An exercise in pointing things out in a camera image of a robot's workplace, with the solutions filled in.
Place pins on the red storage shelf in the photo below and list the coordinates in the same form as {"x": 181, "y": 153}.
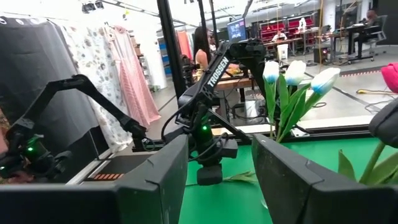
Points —
{"x": 270, "y": 26}

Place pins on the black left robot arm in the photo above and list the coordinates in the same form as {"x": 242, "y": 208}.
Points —
{"x": 217, "y": 71}

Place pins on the background black robot arm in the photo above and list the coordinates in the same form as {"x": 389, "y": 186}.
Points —
{"x": 109, "y": 103}

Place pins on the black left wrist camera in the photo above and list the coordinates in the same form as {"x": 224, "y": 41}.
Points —
{"x": 229, "y": 148}

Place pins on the computer monitor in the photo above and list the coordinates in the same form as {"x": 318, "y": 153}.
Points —
{"x": 237, "y": 29}

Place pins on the thick black pole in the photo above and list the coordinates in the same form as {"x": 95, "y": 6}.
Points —
{"x": 169, "y": 46}

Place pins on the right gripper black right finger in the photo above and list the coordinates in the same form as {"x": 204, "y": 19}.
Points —
{"x": 295, "y": 193}

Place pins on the white blue-tipped tulip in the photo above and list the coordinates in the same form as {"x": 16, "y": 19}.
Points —
{"x": 271, "y": 71}
{"x": 325, "y": 80}
{"x": 295, "y": 72}

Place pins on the white floral dress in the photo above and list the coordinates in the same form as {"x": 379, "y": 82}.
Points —
{"x": 90, "y": 56}

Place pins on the person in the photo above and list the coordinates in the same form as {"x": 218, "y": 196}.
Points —
{"x": 201, "y": 46}
{"x": 371, "y": 17}
{"x": 279, "y": 36}

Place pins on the black ceiling spotlight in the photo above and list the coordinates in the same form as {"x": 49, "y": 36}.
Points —
{"x": 92, "y": 6}

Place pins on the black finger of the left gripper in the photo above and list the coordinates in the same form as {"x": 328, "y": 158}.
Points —
{"x": 203, "y": 175}
{"x": 216, "y": 175}

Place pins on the black desk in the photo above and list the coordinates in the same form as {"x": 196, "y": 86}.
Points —
{"x": 351, "y": 29}

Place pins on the red tulip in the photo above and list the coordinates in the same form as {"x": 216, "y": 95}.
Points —
{"x": 391, "y": 77}

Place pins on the wooden table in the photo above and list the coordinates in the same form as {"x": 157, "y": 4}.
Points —
{"x": 233, "y": 83}

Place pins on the white bin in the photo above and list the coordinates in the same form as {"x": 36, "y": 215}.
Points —
{"x": 282, "y": 51}

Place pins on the black tulip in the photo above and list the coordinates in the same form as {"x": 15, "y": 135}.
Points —
{"x": 385, "y": 124}
{"x": 242, "y": 178}

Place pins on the green table mat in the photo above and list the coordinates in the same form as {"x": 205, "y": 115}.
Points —
{"x": 224, "y": 205}

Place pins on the pink dress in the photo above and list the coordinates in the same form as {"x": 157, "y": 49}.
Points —
{"x": 133, "y": 81}

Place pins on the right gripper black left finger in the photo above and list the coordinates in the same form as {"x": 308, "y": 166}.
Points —
{"x": 149, "y": 193}

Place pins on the office chair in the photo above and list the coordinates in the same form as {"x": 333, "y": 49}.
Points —
{"x": 381, "y": 31}

